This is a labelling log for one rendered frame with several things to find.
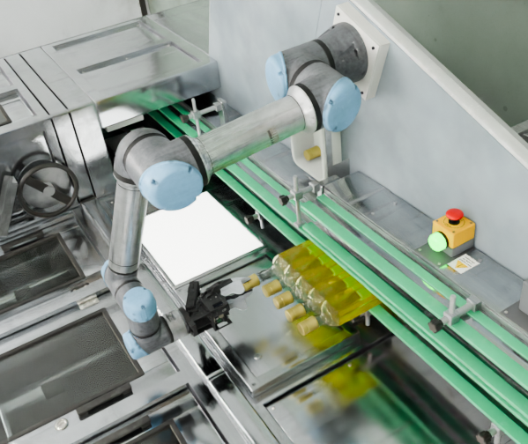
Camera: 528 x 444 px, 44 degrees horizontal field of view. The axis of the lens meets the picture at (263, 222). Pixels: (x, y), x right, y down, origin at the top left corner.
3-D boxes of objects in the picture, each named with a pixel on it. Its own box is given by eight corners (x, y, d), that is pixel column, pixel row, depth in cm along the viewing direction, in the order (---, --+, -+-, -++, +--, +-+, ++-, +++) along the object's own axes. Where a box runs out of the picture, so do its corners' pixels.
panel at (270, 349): (209, 194, 244) (123, 229, 231) (208, 187, 242) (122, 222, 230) (360, 338, 179) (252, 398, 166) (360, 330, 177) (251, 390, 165)
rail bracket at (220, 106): (238, 123, 245) (184, 144, 237) (232, 81, 235) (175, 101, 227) (245, 128, 241) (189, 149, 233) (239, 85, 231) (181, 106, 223)
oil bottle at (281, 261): (332, 243, 194) (271, 272, 186) (331, 227, 191) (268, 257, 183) (344, 252, 190) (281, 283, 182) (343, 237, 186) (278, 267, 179)
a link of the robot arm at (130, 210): (106, 111, 144) (90, 283, 171) (125, 135, 137) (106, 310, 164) (154, 107, 151) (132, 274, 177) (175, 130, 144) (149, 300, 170)
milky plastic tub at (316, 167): (315, 152, 208) (292, 162, 205) (310, 87, 195) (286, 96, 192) (348, 175, 196) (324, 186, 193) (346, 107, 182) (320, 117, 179)
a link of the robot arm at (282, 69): (302, 32, 162) (256, 48, 158) (335, 54, 154) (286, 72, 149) (303, 75, 170) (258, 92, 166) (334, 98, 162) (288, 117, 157)
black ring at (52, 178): (82, 199, 246) (26, 221, 238) (65, 150, 233) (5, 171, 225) (85, 204, 242) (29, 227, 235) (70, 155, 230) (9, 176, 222)
